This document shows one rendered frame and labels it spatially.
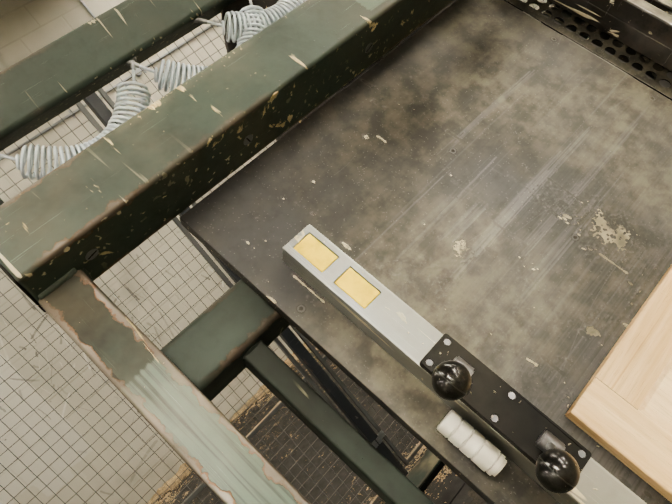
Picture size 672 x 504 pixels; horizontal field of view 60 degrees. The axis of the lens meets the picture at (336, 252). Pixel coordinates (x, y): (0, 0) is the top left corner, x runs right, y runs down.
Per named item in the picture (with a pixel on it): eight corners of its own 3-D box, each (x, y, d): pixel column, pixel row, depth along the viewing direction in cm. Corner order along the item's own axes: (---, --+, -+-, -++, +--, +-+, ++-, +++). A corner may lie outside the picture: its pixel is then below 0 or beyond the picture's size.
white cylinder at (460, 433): (433, 430, 67) (489, 480, 64) (438, 425, 64) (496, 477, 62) (448, 412, 68) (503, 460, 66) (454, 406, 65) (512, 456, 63)
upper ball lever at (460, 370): (463, 392, 66) (452, 412, 53) (437, 370, 67) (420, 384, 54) (485, 367, 66) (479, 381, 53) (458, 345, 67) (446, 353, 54)
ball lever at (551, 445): (552, 468, 62) (563, 508, 50) (523, 443, 64) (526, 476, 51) (575, 442, 62) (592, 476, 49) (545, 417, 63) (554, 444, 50)
